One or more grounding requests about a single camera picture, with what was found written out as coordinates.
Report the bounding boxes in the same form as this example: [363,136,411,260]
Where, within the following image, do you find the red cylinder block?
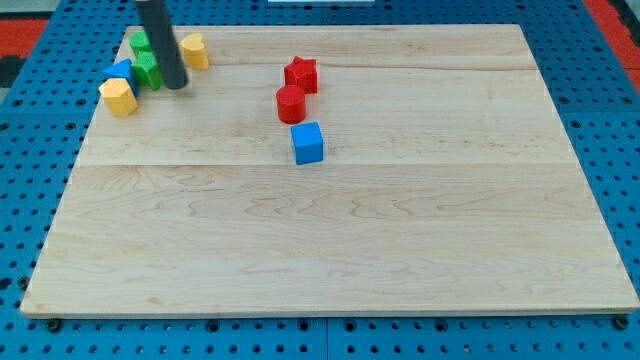
[276,85,306,124]

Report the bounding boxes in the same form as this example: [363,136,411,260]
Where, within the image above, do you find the yellow heart block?
[180,33,210,70]

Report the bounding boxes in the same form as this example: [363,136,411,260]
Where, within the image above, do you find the blue triangle block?
[102,58,139,96]

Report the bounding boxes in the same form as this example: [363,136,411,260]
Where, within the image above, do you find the green star block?
[131,51,164,90]

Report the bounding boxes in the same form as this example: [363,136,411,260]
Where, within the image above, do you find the light wooden board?
[20,24,639,319]

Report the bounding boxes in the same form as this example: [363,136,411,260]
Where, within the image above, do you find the red star block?
[284,56,319,94]

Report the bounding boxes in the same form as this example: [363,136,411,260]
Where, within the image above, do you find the green cylinder block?
[129,30,151,57]

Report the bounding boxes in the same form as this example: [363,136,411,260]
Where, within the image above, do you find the yellow hexagon block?
[99,78,138,117]

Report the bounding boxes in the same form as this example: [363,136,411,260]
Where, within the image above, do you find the blue cube block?
[290,122,324,165]

